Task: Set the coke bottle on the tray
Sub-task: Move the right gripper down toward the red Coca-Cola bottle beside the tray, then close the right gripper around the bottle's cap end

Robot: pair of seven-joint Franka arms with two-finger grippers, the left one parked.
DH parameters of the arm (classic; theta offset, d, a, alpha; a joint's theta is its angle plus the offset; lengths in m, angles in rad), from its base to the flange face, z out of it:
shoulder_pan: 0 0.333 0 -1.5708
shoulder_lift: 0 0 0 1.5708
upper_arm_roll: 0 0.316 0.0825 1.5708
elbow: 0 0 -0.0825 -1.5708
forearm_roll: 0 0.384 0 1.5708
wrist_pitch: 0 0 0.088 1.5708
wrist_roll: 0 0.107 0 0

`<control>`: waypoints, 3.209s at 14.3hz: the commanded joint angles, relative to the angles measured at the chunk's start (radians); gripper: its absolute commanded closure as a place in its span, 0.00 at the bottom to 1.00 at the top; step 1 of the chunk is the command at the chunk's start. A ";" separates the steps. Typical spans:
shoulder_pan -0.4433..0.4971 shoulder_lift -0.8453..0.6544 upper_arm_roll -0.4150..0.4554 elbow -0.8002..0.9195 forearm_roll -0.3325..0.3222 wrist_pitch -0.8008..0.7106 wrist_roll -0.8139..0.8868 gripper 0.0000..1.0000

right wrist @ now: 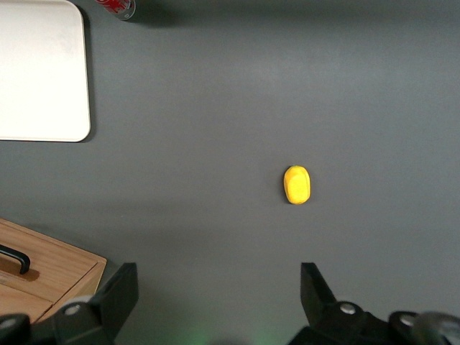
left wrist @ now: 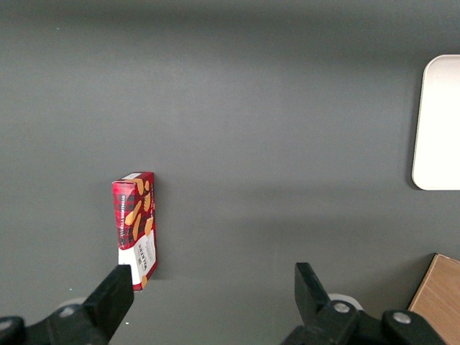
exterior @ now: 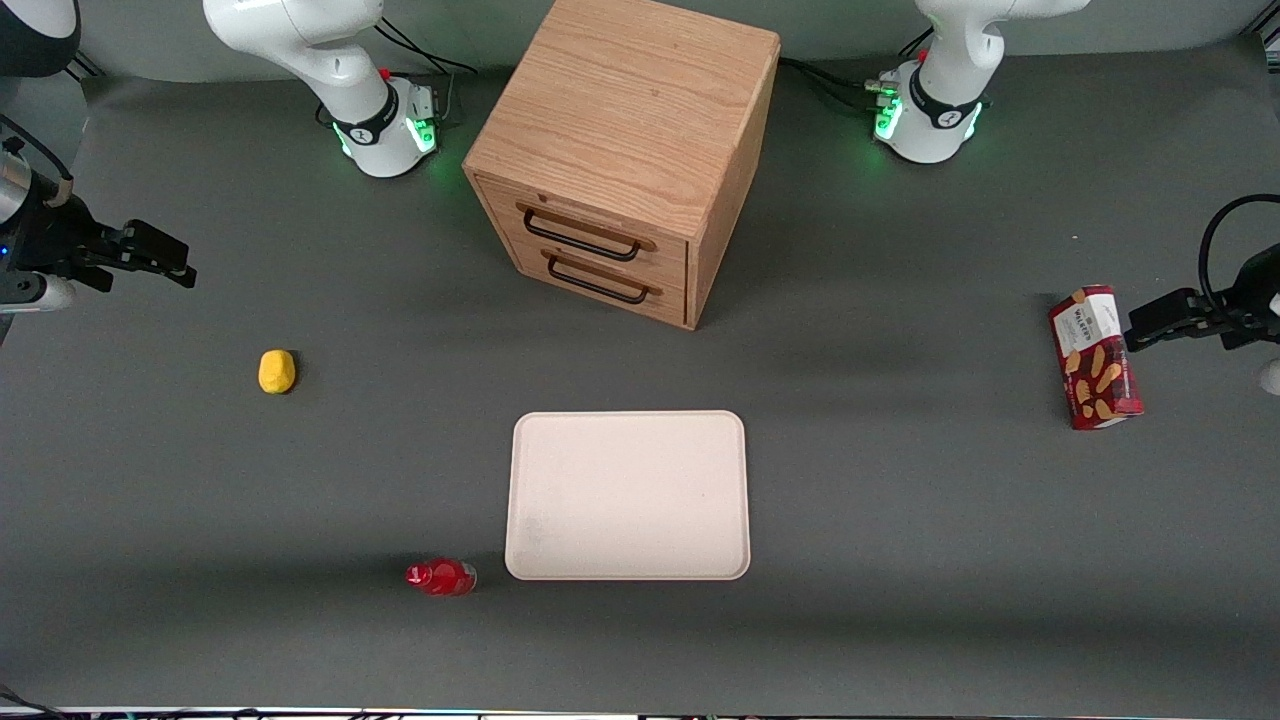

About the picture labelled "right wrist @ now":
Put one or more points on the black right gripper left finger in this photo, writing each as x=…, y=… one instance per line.
x=111, y=305

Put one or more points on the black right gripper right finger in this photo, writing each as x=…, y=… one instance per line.
x=323, y=316

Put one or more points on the beige rectangular plastic tray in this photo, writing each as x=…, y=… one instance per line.
x=39, y=72

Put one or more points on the wooden drawer front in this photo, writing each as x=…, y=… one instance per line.
x=21, y=302
x=64, y=264

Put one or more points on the wooden two-drawer cabinet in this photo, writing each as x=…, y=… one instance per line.
x=61, y=266

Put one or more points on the yellow lemon-shaped toy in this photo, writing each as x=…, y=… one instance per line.
x=297, y=185

